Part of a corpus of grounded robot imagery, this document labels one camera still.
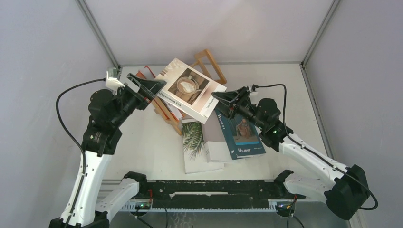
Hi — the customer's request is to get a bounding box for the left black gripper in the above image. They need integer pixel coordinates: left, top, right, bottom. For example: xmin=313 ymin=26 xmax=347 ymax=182
xmin=110 ymin=73 xmax=166 ymax=127

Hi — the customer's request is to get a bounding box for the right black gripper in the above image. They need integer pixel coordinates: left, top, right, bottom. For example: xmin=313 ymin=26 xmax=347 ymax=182
xmin=210 ymin=86 xmax=266 ymax=131

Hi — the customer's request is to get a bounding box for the wooden book rack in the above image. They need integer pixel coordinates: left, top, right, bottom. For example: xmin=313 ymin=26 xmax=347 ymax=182
xmin=153 ymin=49 xmax=227 ymax=135

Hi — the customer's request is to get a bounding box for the orange cover book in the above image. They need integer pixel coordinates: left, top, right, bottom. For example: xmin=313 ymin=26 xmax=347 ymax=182
xmin=136 ymin=66 xmax=183 ymax=121

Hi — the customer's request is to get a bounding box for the coffee cover white book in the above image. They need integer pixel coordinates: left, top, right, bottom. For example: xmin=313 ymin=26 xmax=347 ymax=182
xmin=155 ymin=58 xmax=227 ymax=124

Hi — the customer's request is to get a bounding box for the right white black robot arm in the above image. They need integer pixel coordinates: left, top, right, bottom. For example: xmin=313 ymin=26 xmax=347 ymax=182
xmin=212 ymin=87 xmax=373 ymax=220

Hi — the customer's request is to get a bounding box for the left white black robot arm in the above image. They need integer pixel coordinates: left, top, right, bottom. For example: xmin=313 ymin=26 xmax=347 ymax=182
xmin=49 ymin=74 xmax=166 ymax=228

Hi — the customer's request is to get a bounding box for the teal Humor book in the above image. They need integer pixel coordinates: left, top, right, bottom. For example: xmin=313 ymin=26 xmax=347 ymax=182
xmin=214 ymin=109 xmax=266 ymax=160

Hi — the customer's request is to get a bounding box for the grey white notebook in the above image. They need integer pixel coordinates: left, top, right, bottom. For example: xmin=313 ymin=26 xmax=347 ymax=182
xmin=202 ymin=113 xmax=233 ymax=163

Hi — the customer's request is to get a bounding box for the palm leaf white book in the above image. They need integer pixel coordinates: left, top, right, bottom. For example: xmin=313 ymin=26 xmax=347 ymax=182
xmin=181 ymin=119 xmax=224 ymax=174

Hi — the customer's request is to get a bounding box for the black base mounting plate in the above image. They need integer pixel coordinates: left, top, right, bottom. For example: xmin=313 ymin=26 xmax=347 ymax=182
xmin=137 ymin=180 xmax=295 ymax=210

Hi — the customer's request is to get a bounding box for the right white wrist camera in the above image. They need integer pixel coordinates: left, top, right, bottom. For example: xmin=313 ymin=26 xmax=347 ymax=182
xmin=247 ymin=85 xmax=258 ymax=96

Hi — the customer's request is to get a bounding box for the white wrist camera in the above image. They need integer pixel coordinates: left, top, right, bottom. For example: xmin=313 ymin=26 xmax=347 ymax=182
xmin=105 ymin=67 xmax=125 ymax=92
xmin=247 ymin=85 xmax=258 ymax=96

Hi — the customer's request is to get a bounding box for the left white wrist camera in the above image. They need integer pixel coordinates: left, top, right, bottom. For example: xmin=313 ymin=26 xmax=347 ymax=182
xmin=105 ymin=67 xmax=125 ymax=92

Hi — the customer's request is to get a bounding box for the left black camera cable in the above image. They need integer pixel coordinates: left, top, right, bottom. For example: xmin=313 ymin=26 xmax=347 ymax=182
xmin=56 ymin=78 xmax=106 ymax=228

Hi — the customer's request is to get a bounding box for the aluminium frame rail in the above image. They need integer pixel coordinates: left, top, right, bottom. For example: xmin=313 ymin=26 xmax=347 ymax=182
xmin=75 ymin=179 xmax=358 ymax=211

